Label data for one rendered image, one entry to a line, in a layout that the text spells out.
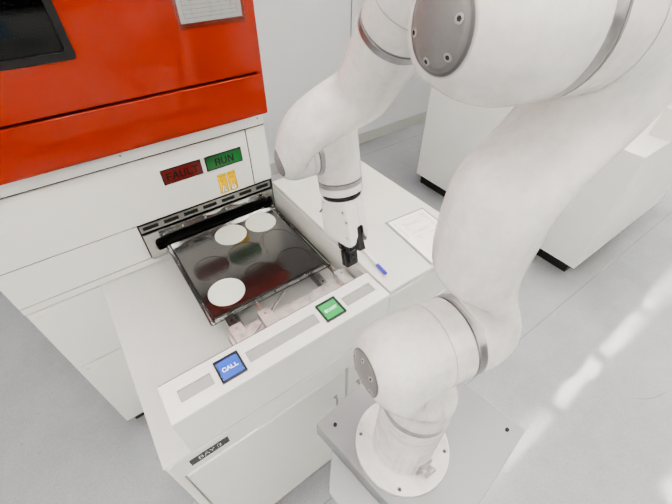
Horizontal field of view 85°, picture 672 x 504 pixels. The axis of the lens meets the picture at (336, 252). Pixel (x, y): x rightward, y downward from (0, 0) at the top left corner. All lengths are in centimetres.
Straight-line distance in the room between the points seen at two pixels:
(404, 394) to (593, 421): 170
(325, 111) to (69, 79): 62
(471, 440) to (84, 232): 110
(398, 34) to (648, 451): 201
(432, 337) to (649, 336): 219
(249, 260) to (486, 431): 75
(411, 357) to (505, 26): 35
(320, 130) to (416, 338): 31
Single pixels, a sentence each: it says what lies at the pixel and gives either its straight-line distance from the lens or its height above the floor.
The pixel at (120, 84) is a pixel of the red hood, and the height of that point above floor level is 138.
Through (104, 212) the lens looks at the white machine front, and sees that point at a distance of 120.
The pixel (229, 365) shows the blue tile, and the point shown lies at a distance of 84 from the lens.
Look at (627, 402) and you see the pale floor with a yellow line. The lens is 227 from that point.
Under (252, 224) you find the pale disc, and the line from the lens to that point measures 125.
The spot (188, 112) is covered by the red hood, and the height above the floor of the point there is 128.
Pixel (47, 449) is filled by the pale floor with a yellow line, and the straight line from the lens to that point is 214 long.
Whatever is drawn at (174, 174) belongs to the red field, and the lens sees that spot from 118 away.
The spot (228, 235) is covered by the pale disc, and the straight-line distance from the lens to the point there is 123.
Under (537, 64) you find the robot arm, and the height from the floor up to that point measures 161.
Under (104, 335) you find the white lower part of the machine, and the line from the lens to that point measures 149.
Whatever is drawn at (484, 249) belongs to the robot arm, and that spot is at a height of 145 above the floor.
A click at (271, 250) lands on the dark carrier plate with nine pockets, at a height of 90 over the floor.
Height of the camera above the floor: 167
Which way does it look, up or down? 44 degrees down
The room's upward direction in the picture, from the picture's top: straight up
